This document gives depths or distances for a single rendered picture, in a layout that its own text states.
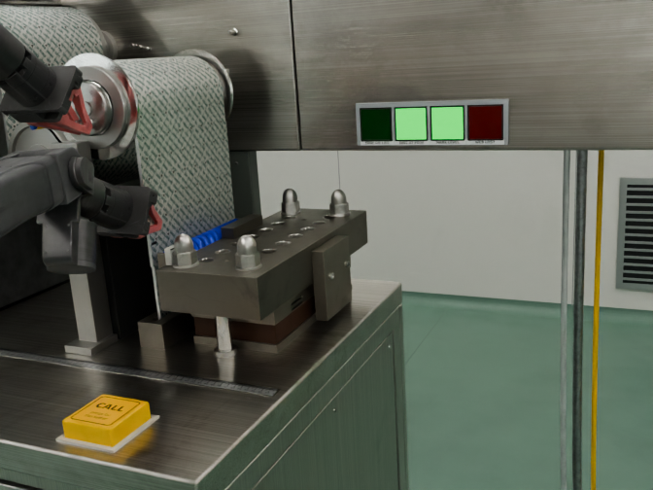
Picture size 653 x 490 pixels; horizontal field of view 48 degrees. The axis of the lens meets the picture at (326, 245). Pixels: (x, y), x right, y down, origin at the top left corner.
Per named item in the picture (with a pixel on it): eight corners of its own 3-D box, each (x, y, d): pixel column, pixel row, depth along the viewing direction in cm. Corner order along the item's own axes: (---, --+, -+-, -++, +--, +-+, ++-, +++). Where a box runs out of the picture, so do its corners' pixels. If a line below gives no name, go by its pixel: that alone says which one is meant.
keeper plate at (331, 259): (316, 320, 112) (311, 251, 109) (340, 298, 120) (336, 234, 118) (330, 321, 111) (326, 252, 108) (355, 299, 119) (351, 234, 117)
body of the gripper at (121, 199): (150, 237, 97) (115, 225, 91) (90, 233, 101) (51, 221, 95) (158, 190, 98) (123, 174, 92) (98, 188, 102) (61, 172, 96)
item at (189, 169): (150, 266, 106) (134, 139, 101) (233, 228, 127) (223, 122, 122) (153, 266, 106) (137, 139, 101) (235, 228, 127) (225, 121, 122)
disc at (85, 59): (60, 158, 107) (47, 54, 103) (63, 157, 108) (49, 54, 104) (143, 161, 101) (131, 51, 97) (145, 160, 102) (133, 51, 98)
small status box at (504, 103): (357, 146, 122) (355, 103, 120) (359, 145, 123) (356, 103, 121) (507, 145, 112) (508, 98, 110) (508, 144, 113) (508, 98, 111)
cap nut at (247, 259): (229, 269, 98) (226, 237, 97) (243, 262, 101) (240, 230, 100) (254, 271, 97) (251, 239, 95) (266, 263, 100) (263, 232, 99)
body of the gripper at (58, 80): (69, 118, 90) (28, 82, 83) (7, 119, 94) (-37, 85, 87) (86, 74, 92) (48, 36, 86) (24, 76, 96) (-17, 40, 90)
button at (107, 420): (63, 438, 83) (60, 420, 82) (105, 410, 89) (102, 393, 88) (113, 449, 80) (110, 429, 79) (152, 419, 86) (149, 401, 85)
